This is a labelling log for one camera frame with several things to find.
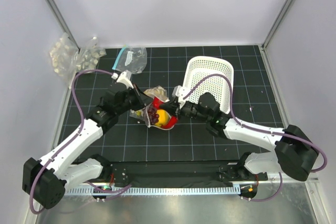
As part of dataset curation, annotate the yellow round fruit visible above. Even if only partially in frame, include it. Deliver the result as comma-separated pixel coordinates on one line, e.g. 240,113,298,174
154,109,170,127

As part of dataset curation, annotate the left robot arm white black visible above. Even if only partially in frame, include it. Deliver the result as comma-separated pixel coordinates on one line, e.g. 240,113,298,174
23,84,153,214

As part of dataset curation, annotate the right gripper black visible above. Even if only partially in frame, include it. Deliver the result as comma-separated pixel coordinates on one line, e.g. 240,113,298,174
160,97,211,122

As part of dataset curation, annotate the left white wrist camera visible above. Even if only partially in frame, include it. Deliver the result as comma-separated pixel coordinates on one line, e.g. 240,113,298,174
116,70,133,88

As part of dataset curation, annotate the slotted cable duct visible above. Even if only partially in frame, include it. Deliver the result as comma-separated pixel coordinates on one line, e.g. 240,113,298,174
65,184,240,196

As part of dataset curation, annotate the black grid mat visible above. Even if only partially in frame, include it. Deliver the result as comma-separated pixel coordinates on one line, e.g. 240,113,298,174
75,45,283,163

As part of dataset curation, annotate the aluminium corner post left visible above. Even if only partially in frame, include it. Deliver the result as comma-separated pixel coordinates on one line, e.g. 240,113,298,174
45,0,79,48

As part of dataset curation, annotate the aluminium corner post right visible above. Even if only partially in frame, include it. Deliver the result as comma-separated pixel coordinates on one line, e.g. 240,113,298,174
261,0,295,50

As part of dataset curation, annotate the aluminium corner post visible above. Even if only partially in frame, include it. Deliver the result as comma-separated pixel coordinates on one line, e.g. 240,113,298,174
261,0,295,50
45,0,79,48

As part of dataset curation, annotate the white perforated plastic basket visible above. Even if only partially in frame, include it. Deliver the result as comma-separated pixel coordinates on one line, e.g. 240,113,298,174
183,56,234,114

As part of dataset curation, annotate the dark red grape bunch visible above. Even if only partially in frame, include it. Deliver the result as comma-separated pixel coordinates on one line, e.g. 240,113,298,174
147,104,160,125

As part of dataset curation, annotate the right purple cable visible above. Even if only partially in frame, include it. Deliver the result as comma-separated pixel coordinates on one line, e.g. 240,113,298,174
183,73,329,202

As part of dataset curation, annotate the red chili pepper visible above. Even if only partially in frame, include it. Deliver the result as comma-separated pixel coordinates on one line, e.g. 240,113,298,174
162,116,178,130

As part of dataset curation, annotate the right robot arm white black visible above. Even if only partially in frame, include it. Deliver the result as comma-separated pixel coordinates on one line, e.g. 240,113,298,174
160,92,319,182

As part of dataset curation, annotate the polka dot bag middle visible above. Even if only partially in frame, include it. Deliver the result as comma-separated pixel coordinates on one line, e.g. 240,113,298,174
75,37,106,72

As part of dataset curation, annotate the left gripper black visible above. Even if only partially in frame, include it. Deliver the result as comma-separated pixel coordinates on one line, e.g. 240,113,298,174
115,83,153,115

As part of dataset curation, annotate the blue zipper clear bag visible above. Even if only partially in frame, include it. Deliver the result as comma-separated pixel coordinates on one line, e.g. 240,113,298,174
112,46,148,74

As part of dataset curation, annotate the red apple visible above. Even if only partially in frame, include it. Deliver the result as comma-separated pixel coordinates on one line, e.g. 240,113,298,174
152,97,164,109

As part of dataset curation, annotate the polka dot zip bag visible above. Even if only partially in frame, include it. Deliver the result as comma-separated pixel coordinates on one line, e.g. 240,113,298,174
130,86,178,131

